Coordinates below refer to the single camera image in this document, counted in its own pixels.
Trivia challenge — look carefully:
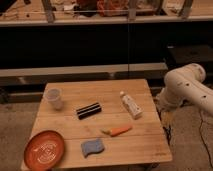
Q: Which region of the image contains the white plastic bottle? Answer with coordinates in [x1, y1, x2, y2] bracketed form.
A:
[120, 91, 142, 120]

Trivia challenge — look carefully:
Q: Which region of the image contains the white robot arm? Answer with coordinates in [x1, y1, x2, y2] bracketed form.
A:
[157, 63, 213, 116]

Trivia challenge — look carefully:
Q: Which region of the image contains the orange ceramic bowl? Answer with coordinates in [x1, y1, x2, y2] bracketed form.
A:
[24, 130, 65, 171]

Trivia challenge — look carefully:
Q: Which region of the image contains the black striped box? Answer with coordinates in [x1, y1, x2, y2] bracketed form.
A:
[76, 103, 102, 120]

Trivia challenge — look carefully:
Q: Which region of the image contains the wooden table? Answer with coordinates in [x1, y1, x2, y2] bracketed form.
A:
[31, 79, 172, 168]

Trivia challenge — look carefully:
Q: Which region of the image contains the orange toy carrot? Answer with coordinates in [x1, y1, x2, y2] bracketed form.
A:
[102, 125, 132, 137]

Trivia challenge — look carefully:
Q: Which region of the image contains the translucent plastic cup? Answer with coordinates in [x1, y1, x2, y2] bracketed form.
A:
[44, 88, 63, 110]

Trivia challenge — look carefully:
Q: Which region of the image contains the blue sponge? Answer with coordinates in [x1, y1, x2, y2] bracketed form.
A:
[81, 138, 105, 158]

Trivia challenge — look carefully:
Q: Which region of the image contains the black box right background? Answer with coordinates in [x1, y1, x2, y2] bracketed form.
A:
[166, 45, 213, 72]

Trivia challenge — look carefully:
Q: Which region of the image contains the black cable on floor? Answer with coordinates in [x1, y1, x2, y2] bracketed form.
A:
[198, 109, 213, 168]

